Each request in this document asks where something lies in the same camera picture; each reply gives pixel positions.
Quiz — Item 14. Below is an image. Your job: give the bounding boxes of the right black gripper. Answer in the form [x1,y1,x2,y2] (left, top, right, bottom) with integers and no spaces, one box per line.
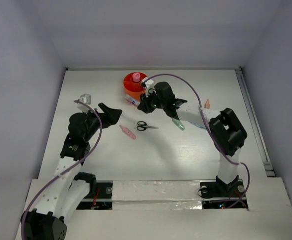
[137,88,166,114]

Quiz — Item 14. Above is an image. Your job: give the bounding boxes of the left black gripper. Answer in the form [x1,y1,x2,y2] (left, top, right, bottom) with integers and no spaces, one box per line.
[82,103,121,142]

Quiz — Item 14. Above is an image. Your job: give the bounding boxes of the pink highlighter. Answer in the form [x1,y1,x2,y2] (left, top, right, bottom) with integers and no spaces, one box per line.
[119,125,136,140]

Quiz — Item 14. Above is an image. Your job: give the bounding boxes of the clear blue-capped glue bottle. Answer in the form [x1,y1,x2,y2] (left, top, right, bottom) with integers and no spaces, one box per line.
[124,96,140,107]

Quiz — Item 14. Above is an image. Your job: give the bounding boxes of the pink glue stick tube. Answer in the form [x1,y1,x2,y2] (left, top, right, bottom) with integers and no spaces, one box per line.
[131,72,141,83]

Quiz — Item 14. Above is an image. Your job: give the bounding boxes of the black handled scissors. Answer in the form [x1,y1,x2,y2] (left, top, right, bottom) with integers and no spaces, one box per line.
[136,120,158,132]

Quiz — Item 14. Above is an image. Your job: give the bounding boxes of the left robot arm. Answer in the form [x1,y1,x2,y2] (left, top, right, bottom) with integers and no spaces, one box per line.
[20,100,122,240]

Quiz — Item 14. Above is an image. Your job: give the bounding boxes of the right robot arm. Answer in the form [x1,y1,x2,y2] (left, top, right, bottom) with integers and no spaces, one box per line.
[138,79,248,196]

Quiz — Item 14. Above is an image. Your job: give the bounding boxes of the green highlighter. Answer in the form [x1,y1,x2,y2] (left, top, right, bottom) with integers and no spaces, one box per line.
[171,118,185,131]

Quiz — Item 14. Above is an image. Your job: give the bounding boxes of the orange round organizer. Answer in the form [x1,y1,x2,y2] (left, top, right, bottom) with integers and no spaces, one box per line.
[123,71,148,101]

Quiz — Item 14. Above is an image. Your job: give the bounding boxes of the orange highlighter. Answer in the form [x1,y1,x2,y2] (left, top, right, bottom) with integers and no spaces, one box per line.
[204,99,210,109]

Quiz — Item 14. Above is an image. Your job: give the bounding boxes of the blue highlighter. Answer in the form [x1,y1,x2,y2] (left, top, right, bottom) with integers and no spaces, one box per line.
[189,122,206,130]

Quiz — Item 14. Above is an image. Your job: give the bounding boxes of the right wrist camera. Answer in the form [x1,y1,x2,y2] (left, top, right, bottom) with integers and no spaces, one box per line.
[140,77,156,97]

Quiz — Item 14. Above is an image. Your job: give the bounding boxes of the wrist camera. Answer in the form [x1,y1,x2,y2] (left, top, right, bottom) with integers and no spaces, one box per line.
[140,77,156,97]
[74,93,91,113]

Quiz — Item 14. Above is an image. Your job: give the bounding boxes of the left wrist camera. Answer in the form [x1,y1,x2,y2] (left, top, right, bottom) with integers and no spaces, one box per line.
[74,93,91,113]

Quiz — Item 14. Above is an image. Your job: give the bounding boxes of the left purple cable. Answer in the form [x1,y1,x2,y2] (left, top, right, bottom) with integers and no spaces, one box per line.
[20,99,103,240]

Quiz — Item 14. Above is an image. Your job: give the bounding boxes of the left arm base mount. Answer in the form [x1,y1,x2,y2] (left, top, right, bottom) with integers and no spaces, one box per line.
[76,181,113,210]

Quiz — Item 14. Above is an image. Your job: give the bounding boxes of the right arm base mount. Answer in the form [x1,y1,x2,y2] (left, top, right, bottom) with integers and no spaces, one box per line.
[197,180,248,209]

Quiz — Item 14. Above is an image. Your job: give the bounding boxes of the aluminium side rail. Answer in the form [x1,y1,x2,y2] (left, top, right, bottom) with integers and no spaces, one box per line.
[235,67,276,178]

